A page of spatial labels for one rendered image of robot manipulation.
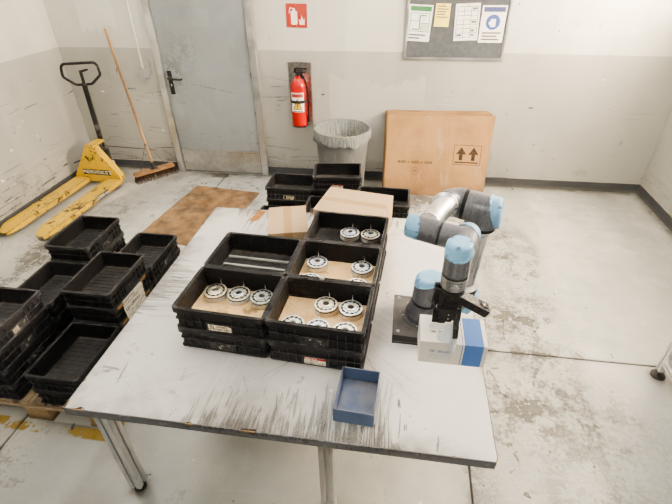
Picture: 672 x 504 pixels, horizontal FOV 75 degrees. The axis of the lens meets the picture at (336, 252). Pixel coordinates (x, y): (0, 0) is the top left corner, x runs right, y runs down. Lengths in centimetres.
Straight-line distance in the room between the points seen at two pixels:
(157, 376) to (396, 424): 97
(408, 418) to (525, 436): 107
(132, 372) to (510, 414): 194
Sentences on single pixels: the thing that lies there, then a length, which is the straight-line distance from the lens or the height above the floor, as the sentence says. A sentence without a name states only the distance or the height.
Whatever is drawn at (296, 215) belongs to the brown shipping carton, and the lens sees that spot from 256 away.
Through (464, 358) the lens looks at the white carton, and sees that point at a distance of 144.
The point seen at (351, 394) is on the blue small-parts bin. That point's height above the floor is 70.
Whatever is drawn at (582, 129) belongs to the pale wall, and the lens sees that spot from 508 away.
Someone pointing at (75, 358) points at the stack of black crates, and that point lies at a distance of 290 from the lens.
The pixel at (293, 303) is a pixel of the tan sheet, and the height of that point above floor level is 83.
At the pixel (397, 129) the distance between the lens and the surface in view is 461.
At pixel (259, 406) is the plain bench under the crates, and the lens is 179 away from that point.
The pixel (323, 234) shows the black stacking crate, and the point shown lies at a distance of 243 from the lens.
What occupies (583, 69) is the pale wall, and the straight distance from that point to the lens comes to 490.
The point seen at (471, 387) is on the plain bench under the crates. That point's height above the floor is 70.
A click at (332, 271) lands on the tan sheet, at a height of 83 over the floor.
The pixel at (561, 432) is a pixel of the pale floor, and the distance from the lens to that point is 279.
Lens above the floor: 212
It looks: 34 degrees down
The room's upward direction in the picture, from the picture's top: 1 degrees counter-clockwise
